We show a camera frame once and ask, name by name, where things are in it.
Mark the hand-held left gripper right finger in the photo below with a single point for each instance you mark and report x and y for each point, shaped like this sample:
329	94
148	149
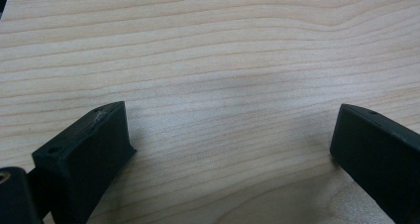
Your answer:
373	151

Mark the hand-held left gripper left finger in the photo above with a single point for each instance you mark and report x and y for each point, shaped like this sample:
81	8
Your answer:
82	161

